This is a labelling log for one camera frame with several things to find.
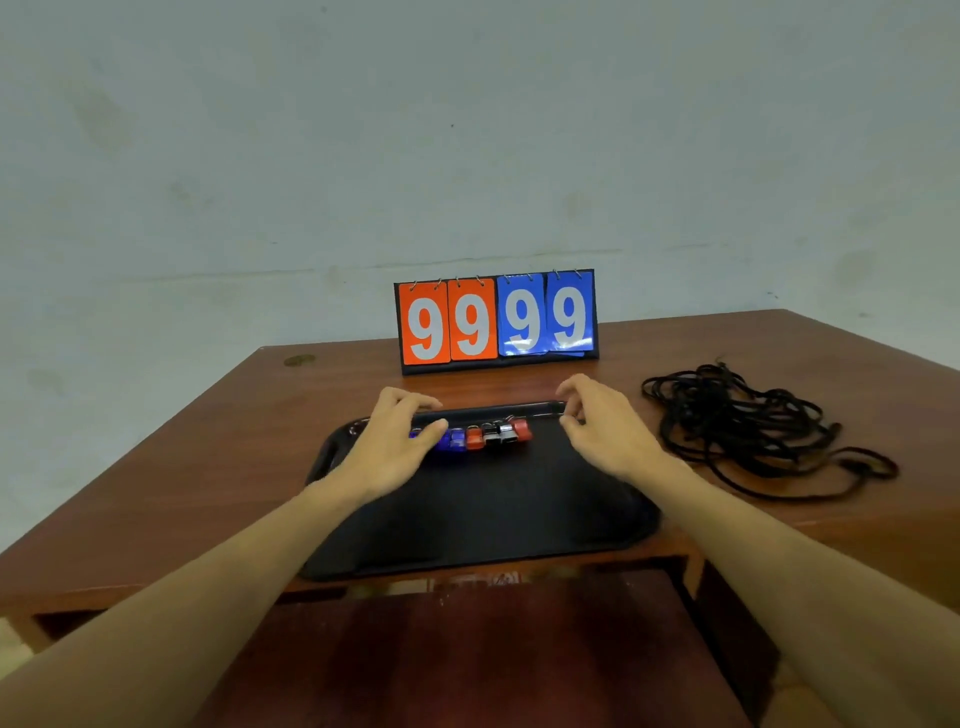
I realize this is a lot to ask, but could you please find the person's right hand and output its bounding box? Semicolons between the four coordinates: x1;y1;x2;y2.
554;373;669;486

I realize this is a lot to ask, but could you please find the person's left hand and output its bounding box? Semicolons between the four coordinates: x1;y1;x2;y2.
322;386;450;506

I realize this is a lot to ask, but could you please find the tangle of black lanyards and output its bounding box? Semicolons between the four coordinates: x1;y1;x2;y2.
641;362;900;502

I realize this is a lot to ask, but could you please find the black plastic tray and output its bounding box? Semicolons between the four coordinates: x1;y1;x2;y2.
299;401;663;583

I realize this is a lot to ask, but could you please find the pull-out wooden desk shelf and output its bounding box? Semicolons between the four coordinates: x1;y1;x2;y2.
194;569;751;728

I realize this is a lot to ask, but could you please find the person's right forearm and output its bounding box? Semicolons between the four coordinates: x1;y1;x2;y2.
633;453;960;728

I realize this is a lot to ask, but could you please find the person's left forearm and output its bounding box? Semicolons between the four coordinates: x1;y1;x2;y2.
0;479;376;728

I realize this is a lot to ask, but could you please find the brown wooden desk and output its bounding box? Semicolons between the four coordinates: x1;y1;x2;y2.
0;308;960;728

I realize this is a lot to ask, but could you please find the orange and blue flip scoreboard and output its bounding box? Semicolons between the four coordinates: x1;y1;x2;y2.
393;268;601;376

